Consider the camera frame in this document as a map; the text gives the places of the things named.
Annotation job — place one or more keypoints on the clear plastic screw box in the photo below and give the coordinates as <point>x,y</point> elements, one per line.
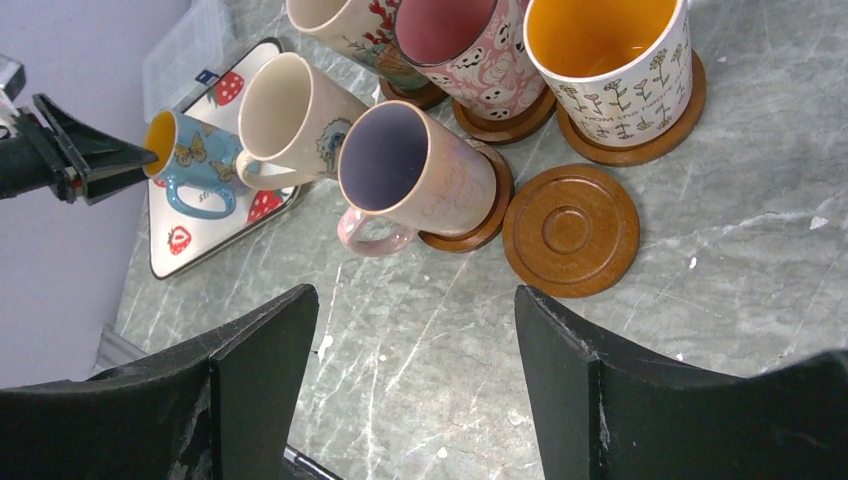
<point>191,56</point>

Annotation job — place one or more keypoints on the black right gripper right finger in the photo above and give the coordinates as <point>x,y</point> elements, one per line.
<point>605,407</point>

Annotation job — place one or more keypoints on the pink mug purple interior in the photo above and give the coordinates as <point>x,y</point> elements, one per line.
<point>404,176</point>

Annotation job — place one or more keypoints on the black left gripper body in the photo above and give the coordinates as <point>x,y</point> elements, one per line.
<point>30,159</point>

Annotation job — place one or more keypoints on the blue mug orange interior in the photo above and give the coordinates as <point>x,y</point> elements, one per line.
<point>193,153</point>

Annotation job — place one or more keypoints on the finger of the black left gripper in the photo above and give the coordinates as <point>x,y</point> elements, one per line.
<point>80,162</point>

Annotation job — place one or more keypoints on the dark brown wooden coaster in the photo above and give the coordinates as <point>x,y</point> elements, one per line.
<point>571,231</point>

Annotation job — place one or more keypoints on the orange interior white mug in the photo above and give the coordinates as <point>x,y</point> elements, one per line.
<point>621,69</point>

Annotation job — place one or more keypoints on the cream patterned mug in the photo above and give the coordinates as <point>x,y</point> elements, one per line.
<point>361,30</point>

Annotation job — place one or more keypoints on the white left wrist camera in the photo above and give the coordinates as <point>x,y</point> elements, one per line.
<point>13,81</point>

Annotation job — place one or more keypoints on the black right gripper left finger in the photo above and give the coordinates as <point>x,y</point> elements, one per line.
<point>217,406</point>

